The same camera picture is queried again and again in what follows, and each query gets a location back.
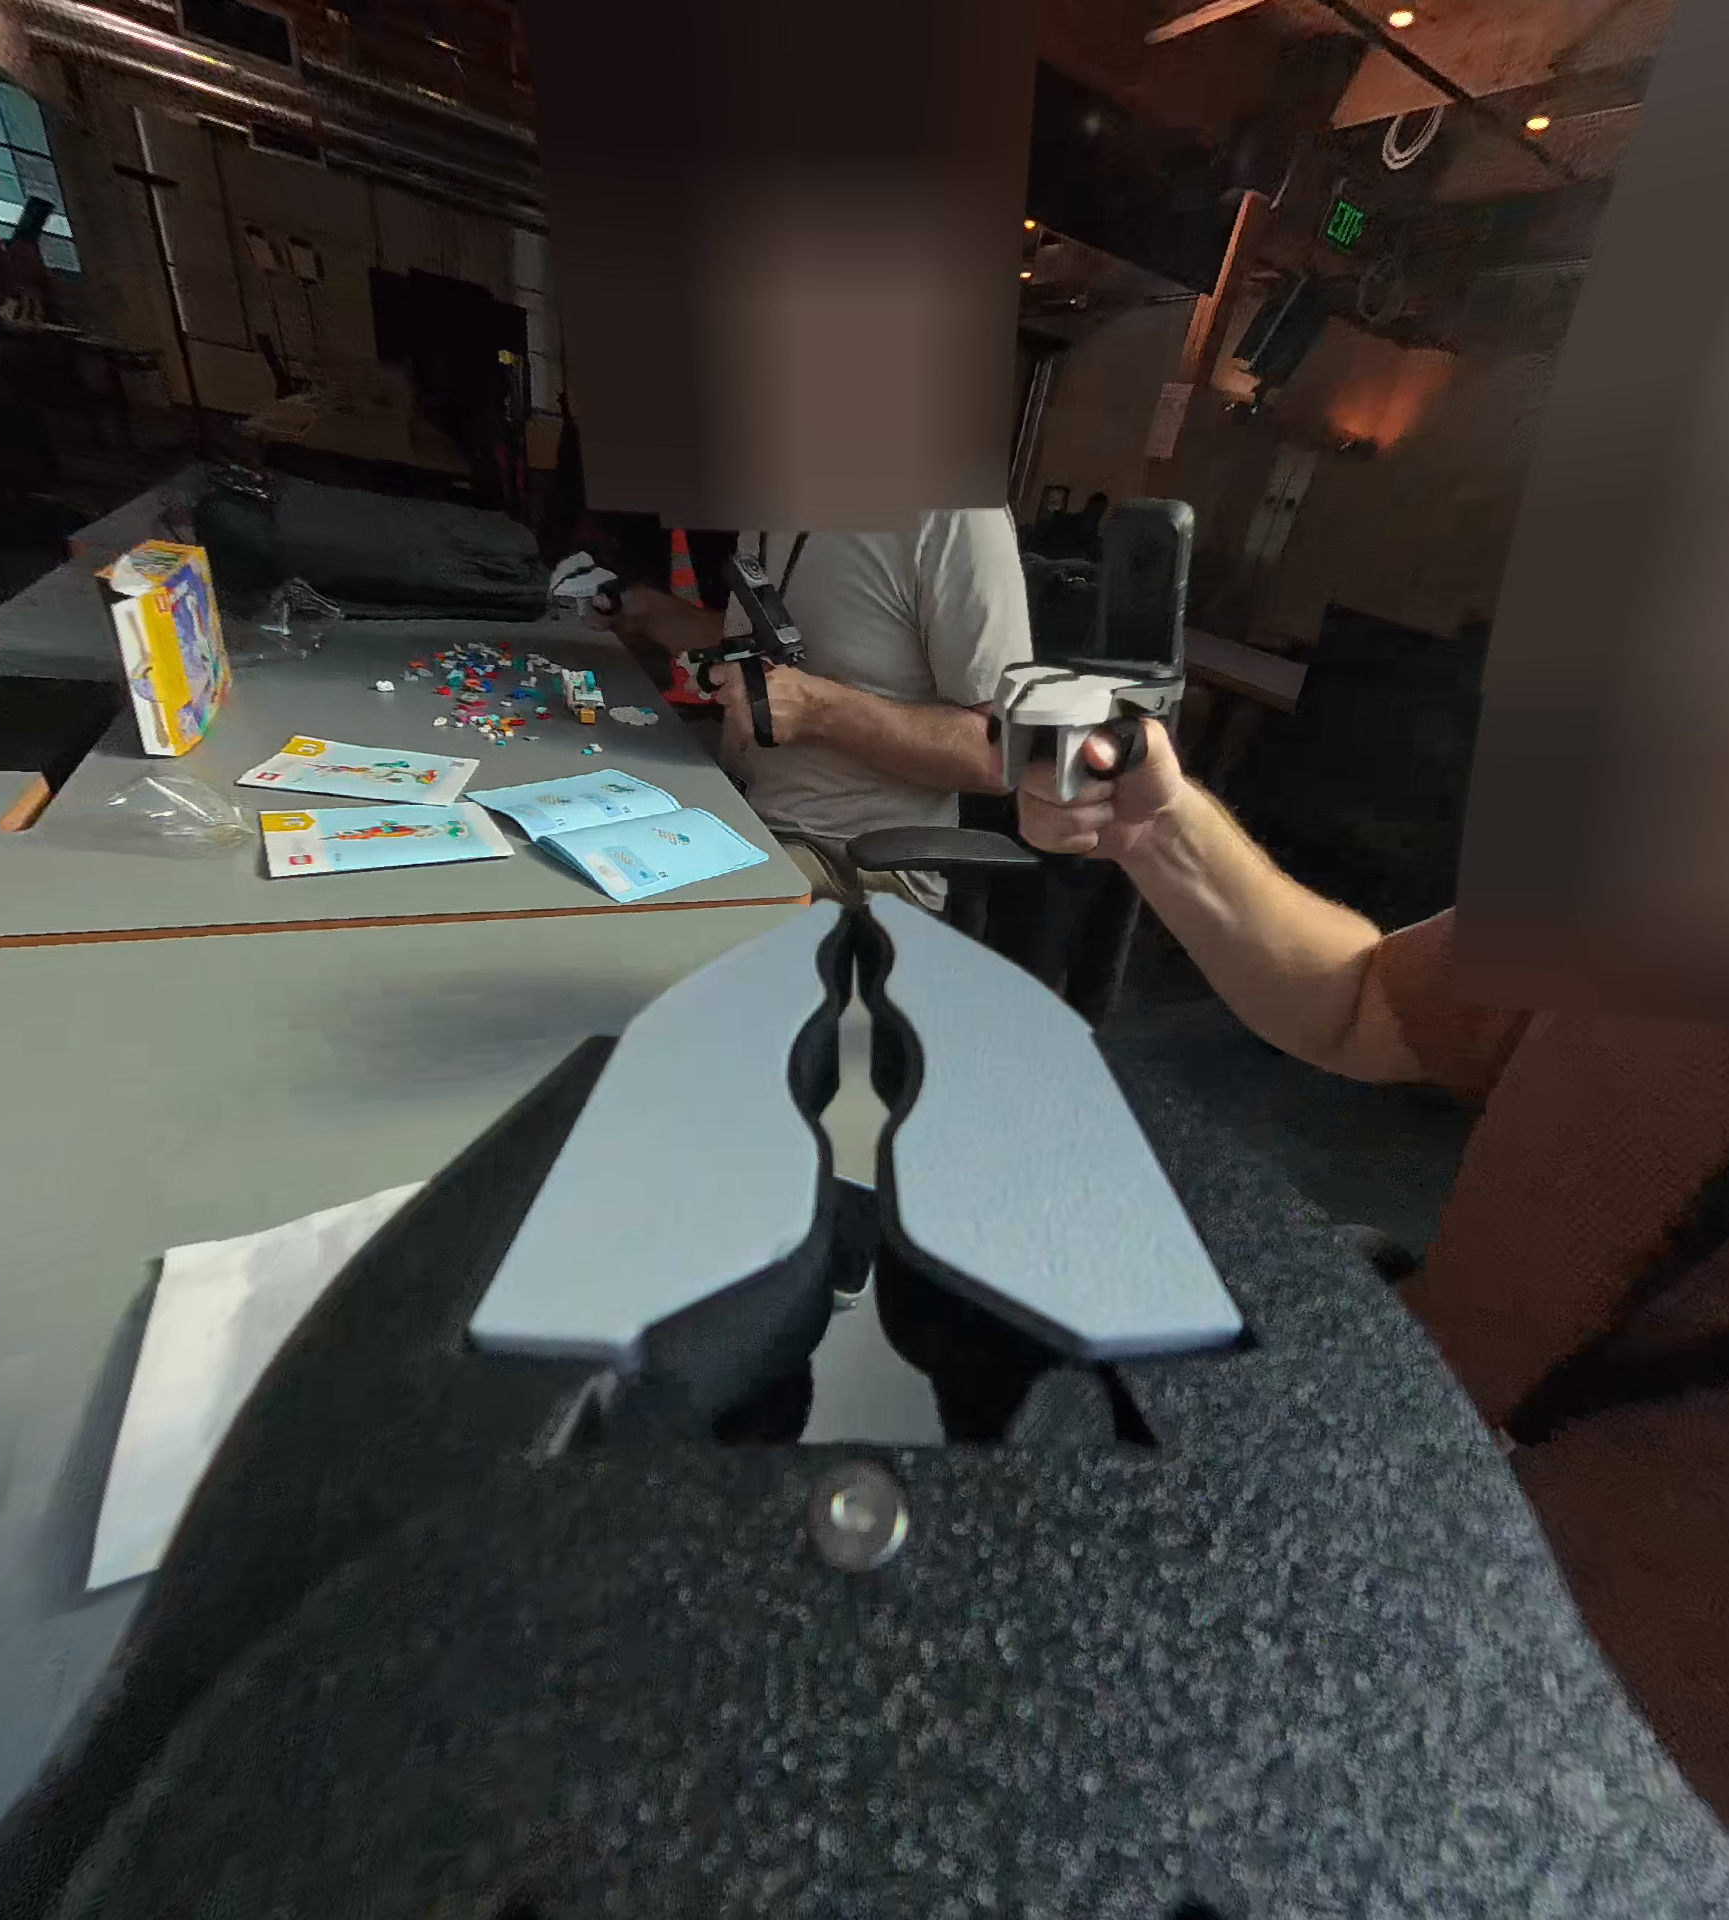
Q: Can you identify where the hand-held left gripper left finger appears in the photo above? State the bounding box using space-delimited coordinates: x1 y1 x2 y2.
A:
467 900 854 1369

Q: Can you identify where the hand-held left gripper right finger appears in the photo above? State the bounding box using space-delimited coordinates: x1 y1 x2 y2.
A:
871 893 1247 1368

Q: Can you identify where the large plain white paper bag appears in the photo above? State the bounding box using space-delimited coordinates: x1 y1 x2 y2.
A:
83 1179 434 1596

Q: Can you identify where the person's right forearm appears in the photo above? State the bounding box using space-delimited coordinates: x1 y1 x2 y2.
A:
1121 774 1467 1087

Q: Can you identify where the colourful lego pile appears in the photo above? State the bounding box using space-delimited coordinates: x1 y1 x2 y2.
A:
396 635 613 745

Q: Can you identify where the person's right hand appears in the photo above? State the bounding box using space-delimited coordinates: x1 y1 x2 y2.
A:
1024 702 1196 872

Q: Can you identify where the open blue instruction booklet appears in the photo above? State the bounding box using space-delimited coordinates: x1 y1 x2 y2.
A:
472 765 771 906

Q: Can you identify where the black backpack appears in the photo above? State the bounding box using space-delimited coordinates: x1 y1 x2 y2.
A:
190 461 553 620

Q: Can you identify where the small yellow white box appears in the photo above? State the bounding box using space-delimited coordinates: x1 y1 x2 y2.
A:
95 538 238 761

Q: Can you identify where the black shoulder strap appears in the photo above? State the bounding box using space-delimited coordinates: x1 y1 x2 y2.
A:
1504 1080 1729 1447

